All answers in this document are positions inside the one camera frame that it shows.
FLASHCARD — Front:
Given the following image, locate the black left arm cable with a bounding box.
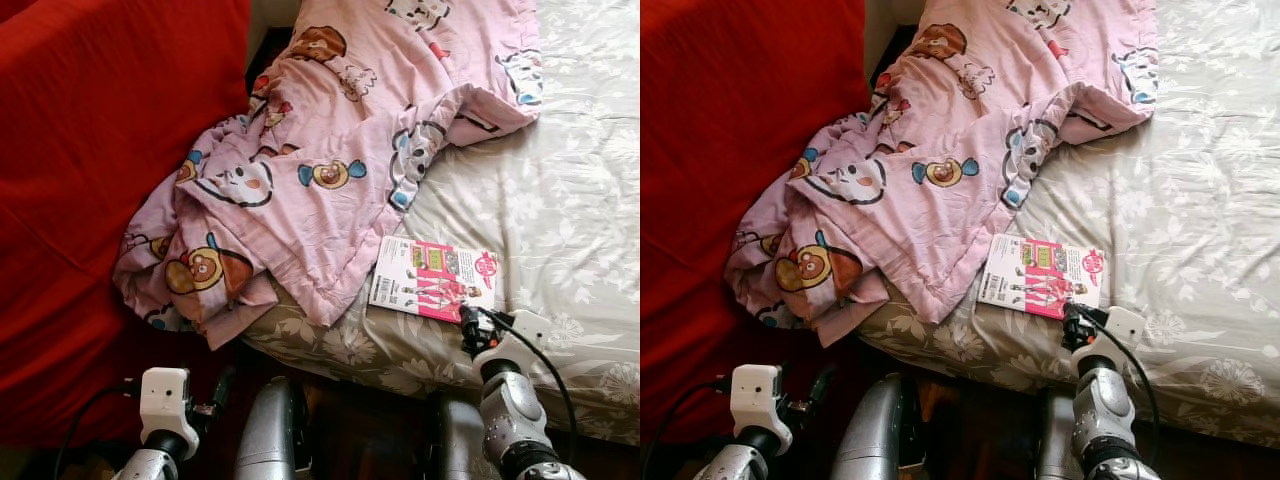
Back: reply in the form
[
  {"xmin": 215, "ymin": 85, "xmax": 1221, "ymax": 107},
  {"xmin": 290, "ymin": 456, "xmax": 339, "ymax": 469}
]
[
  {"xmin": 52, "ymin": 378, "xmax": 143, "ymax": 479},
  {"xmin": 642, "ymin": 375, "xmax": 733, "ymax": 479}
]

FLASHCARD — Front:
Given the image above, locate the pink and white book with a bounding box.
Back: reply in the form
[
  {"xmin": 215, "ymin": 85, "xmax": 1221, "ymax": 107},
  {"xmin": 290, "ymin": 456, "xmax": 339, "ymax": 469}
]
[
  {"xmin": 977, "ymin": 232, "xmax": 1104, "ymax": 321},
  {"xmin": 368, "ymin": 236, "xmax": 499, "ymax": 323}
]

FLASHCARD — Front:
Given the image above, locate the silver robot left leg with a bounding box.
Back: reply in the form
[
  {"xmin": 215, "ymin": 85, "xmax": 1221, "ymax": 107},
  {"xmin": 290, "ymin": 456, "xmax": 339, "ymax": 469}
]
[
  {"xmin": 830, "ymin": 374, "xmax": 906, "ymax": 480},
  {"xmin": 233, "ymin": 376, "xmax": 309, "ymax": 480}
]

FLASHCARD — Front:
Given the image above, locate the silver robot leg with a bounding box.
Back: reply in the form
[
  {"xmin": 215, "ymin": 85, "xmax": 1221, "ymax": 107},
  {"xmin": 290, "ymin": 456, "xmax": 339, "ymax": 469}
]
[
  {"xmin": 233, "ymin": 376, "xmax": 309, "ymax": 480},
  {"xmin": 830, "ymin": 374, "xmax": 906, "ymax": 480},
  {"xmin": 428, "ymin": 390, "xmax": 483, "ymax": 480},
  {"xmin": 1033, "ymin": 388, "xmax": 1081, "ymax": 480}
]

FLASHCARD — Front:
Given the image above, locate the silver robot right leg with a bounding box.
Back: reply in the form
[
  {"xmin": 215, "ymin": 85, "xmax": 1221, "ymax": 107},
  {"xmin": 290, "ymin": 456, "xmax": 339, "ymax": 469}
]
[
  {"xmin": 1033, "ymin": 388, "xmax": 1081, "ymax": 480},
  {"xmin": 428, "ymin": 390, "xmax": 483, "ymax": 480}
]

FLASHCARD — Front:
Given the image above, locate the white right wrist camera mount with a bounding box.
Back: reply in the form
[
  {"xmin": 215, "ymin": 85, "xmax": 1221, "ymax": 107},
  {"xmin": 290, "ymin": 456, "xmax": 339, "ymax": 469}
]
[
  {"xmin": 498, "ymin": 309, "xmax": 553, "ymax": 373},
  {"xmin": 1085, "ymin": 305, "xmax": 1147, "ymax": 367}
]

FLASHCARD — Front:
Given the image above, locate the red folded cushion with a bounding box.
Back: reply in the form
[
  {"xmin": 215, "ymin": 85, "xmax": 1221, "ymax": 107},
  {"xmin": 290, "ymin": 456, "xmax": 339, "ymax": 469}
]
[
  {"xmin": 0, "ymin": 0, "xmax": 253, "ymax": 446},
  {"xmin": 640, "ymin": 0, "xmax": 869, "ymax": 446}
]

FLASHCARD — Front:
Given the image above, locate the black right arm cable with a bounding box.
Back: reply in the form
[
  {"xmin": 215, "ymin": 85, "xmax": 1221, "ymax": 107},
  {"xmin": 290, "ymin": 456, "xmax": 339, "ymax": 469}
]
[
  {"xmin": 1066, "ymin": 303, "xmax": 1163, "ymax": 441},
  {"xmin": 476, "ymin": 306, "xmax": 581, "ymax": 441}
]

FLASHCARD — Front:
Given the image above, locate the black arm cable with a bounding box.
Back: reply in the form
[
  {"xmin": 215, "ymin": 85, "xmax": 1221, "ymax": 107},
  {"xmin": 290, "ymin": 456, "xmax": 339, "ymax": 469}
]
[
  {"xmin": 476, "ymin": 306, "xmax": 581, "ymax": 441},
  {"xmin": 52, "ymin": 378, "xmax": 143, "ymax": 479},
  {"xmin": 642, "ymin": 375, "xmax": 733, "ymax": 479},
  {"xmin": 1066, "ymin": 303, "xmax": 1163, "ymax": 441}
]

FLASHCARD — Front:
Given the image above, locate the pink cartoon print quilt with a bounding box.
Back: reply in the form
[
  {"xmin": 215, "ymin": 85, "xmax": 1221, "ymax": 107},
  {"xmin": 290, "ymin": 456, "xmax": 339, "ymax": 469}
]
[
  {"xmin": 112, "ymin": 0, "xmax": 546, "ymax": 351},
  {"xmin": 724, "ymin": 0, "xmax": 1161, "ymax": 349}
]

